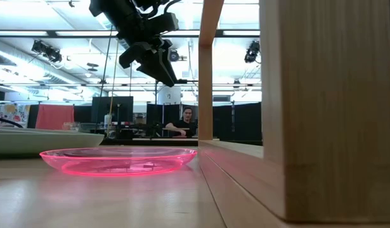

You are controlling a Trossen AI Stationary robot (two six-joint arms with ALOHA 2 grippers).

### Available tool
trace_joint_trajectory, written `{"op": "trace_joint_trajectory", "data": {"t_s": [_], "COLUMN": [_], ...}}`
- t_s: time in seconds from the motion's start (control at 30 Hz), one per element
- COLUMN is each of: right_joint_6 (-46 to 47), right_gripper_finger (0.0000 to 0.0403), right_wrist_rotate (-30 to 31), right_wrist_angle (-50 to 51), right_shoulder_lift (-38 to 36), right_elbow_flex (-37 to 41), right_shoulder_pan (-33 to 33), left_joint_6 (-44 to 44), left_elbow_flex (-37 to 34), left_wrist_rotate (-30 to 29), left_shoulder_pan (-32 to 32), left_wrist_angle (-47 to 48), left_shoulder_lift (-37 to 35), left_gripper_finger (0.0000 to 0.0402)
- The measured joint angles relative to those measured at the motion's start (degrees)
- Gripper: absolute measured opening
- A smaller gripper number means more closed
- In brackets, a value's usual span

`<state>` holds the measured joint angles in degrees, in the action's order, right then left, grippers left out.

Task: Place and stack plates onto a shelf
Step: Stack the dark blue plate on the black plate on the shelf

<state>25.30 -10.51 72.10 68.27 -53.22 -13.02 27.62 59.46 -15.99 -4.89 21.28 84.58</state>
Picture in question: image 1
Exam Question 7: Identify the person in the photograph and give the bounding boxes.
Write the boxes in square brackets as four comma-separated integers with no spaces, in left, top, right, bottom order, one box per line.
[165,106,198,139]

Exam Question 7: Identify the white cylindrical tank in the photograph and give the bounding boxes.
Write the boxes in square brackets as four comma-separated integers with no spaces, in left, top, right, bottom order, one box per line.
[157,85,182,106]

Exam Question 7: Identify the black partition curtain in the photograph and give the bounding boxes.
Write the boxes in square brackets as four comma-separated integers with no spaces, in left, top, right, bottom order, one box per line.
[146,101,263,142]

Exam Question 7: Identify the floral patterned cloth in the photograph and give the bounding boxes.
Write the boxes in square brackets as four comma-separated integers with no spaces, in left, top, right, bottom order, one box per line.
[0,103,31,128]

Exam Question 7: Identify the wooden slatted plate shelf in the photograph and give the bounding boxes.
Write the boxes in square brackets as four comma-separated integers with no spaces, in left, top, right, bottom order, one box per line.
[197,0,390,228]

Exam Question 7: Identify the pale green plate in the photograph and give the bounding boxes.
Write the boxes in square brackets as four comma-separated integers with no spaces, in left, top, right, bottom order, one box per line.
[0,132,106,156]

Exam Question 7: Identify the black metal table frame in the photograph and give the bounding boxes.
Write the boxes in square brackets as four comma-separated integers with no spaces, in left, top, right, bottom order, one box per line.
[101,137,264,147]

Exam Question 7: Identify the pink translucent plate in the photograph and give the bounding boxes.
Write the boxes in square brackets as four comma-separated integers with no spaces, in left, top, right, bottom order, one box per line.
[39,146,198,177]

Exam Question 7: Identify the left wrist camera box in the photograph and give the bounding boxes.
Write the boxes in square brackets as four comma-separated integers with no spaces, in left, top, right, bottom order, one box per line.
[146,11,180,35]

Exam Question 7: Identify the red hanging cloth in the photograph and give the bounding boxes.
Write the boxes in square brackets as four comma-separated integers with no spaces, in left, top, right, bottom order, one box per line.
[35,104,75,130]

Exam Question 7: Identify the black ceiling spotlight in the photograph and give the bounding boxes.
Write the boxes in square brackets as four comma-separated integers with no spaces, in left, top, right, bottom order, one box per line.
[168,48,181,63]
[30,39,63,63]
[244,40,261,64]

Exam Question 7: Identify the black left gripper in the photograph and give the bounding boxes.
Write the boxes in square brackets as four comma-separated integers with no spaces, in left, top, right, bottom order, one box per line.
[117,18,179,88]

